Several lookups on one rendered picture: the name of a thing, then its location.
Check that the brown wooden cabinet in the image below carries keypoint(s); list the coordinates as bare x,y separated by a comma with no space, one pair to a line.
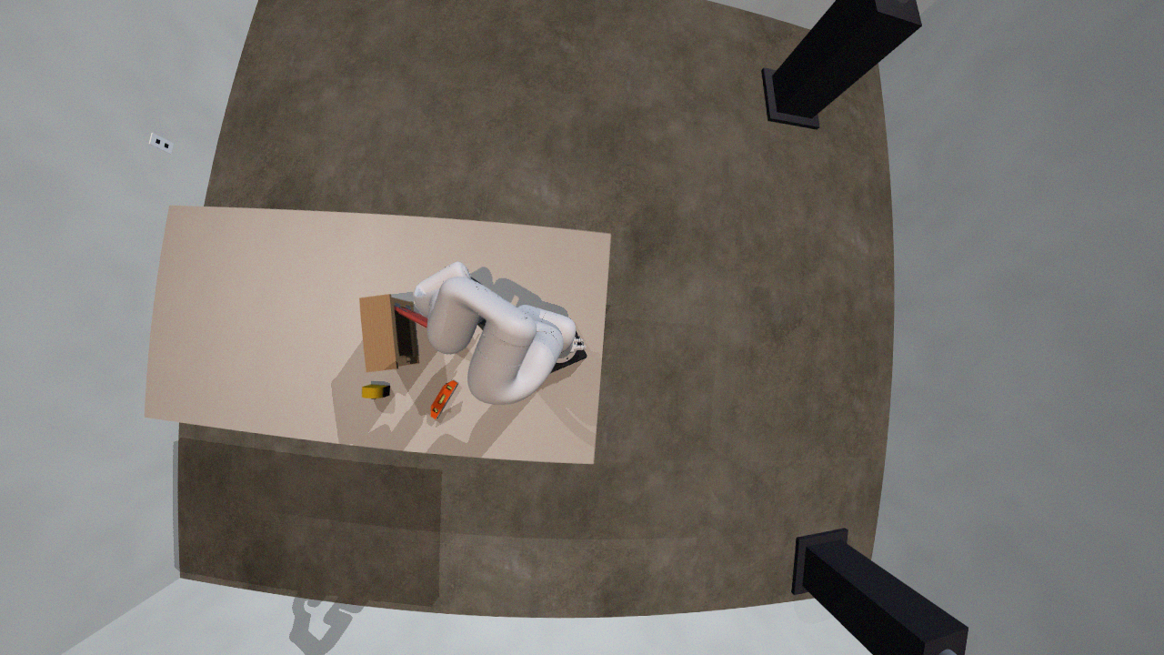
379,322

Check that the yellow rectangular block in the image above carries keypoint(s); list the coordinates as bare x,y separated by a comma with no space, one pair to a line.
375,391

